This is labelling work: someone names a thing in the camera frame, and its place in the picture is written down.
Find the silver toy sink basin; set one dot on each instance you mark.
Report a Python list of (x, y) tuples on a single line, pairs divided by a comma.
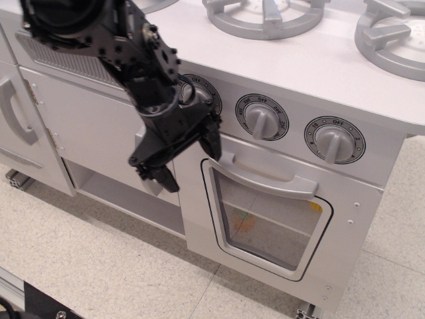
[(150, 6)]

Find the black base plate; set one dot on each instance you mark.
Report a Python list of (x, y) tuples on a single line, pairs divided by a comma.
[(44, 306)]

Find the silver right burner grate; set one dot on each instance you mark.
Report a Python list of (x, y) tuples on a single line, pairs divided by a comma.
[(390, 34)]

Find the silver middle burner grate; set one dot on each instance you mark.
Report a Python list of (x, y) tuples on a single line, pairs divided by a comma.
[(272, 27)]

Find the orange toy fruit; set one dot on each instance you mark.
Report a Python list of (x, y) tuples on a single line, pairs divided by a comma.
[(243, 221)]

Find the white toy kitchen body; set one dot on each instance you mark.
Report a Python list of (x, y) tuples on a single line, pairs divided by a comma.
[(318, 73)]

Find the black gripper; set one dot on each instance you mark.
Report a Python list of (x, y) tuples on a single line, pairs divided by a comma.
[(171, 133)]

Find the aluminium frame rail left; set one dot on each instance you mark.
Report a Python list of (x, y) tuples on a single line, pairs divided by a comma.
[(19, 180)]

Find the silver vent grille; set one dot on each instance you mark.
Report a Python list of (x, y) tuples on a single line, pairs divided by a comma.
[(85, 66)]

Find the white left fridge door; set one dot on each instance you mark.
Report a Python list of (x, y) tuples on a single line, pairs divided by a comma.
[(41, 160)]

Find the silver oven door handle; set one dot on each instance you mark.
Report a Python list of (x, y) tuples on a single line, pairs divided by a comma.
[(296, 187)]

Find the aluminium frame rail right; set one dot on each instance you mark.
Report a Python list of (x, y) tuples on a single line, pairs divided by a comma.
[(309, 311)]

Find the white toy oven door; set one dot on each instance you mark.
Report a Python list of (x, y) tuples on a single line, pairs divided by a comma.
[(307, 248)]

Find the grey middle temperature knob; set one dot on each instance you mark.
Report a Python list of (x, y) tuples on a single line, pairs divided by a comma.
[(262, 117)]

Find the grey left stove knob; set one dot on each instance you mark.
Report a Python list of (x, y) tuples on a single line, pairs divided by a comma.
[(193, 89)]

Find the grey right timer knob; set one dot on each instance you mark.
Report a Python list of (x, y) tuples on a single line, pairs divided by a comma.
[(334, 140)]

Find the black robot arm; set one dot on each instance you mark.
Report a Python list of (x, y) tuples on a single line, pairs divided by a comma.
[(131, 49)]

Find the aluminium rail bottom left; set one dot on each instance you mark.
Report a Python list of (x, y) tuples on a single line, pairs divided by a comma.
[(12, 289)]

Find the silver burner grate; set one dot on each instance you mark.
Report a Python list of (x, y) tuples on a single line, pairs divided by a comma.
[(390, 34), (272, 27)]

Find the white cabinet door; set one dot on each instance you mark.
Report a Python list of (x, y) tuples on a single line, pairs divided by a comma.
[(91, 129)]

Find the silver left door handle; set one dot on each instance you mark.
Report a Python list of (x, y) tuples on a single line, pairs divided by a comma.
[(26, 134)]

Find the silver cabinet door handle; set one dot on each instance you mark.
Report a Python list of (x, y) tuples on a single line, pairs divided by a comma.
[(151, 186)]

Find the aluminium frame rail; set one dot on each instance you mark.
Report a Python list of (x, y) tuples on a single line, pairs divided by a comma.
[(309, 311), (19, 180)]

